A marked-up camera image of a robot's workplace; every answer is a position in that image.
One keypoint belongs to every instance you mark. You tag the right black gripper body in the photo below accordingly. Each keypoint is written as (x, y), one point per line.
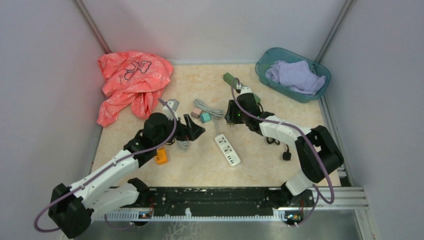
(235, 115)

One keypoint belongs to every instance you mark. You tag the orange power strip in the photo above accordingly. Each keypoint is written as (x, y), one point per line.
(161, 157)

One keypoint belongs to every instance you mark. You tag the green power strip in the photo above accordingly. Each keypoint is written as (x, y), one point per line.
(228, 78)

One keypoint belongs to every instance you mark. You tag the white power strip with USB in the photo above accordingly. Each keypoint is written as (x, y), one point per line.
(227, 150)

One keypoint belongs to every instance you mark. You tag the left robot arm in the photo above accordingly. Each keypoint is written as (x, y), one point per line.
(92, 188)

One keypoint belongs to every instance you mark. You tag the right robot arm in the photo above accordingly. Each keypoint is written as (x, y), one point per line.
(316, 149)

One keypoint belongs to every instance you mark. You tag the teal plug adapter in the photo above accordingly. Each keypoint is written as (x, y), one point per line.
(205, 117)

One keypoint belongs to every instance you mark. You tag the pink patterned cloth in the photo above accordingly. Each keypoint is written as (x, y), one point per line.
(132, 79)

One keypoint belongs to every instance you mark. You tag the teal plastic basket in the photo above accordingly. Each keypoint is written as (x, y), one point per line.
(277, 53)

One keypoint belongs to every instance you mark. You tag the lavender cloth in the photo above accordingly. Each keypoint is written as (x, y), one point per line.
(296, 76)

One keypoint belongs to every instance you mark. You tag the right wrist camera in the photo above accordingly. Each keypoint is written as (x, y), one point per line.
(242, 89)

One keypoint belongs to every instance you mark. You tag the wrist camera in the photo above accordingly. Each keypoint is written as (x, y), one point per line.
(242, 89)
(170, 109)

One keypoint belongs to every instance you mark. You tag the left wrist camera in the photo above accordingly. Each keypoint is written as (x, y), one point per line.
(170, 109)

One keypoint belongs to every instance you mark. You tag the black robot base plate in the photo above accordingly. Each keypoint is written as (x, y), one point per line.
(221, 201)

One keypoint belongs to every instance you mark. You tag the aluminium front rail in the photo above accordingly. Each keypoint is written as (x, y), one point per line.
(341, 198)

